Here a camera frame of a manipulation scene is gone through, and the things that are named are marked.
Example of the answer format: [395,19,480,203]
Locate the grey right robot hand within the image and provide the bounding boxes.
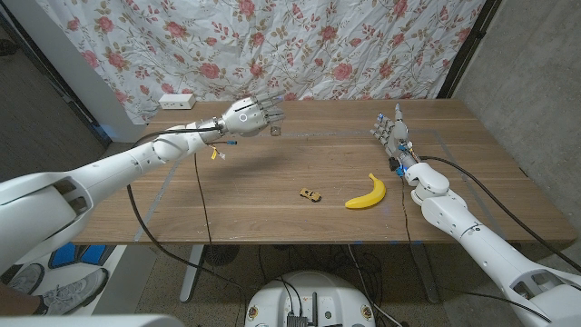
[369,103,413,159]

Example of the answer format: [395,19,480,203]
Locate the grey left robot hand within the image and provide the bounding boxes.
[221,90,287,138]

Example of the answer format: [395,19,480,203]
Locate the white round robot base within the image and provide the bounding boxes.
[244,270,378,327]

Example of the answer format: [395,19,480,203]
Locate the yellow toy banana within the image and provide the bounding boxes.
[344,173,388,211]

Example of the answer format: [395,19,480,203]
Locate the floral print backdrop cloth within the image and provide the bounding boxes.
[35,0,487,125]

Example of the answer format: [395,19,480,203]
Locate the white power strip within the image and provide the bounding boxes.
[158,93,197,111]

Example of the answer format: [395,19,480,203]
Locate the black backdrop stand pole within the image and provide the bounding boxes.
[436,0,503,100]

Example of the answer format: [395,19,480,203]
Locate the black round fan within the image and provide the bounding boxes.
[202,244,241,268]

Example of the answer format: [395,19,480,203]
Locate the grey table leg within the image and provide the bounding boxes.
[409,243,442,305]

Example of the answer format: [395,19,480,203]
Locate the white table leg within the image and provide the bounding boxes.
[179,244,206,304]

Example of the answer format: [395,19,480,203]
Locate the blue padded pedal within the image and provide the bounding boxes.
[47,241,117,271]

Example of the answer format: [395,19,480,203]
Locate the grey sneaker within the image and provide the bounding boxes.
[39,267,111,317]
[5,263,46,297]

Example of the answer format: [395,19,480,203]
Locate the person lower leg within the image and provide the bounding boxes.
[0,282,43,317]

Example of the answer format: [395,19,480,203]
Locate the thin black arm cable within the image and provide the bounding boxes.
[193,152,213,249]
[399,175,553,324]

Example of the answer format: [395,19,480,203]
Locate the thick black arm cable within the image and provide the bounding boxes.
[418,155,581,274]
[126,125,249,294]

